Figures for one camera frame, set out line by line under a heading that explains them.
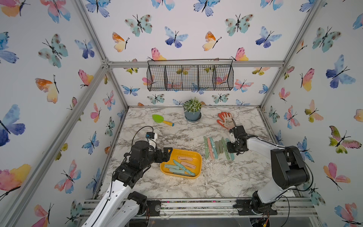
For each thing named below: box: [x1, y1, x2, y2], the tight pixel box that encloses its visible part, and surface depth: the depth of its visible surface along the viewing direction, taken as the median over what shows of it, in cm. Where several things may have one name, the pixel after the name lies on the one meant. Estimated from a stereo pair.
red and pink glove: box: [216, 111, 236, 130], surface depth 113 cm
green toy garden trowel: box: [152, 114, 175, 127], surface depth 117 cm
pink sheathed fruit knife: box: [207, 137, 215, 160], surface depth 98 cm
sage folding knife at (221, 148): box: [218, 139, 225, 154], surface depth 98 cm
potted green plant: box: [183, 96, 202, 123], surface depth 103 cm
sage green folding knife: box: [214, 140, 220, 155], surface depth 100 cm
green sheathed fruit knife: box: [203, 136, 209, 160], surface depth 98 cm
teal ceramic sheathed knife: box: [209, 137, 218, 160], surface depth 98 cm
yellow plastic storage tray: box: [160, 148, 203, 180], surface depth 89 cm
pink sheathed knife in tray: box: [177, 156, 197, 170], surface depth 91 cm
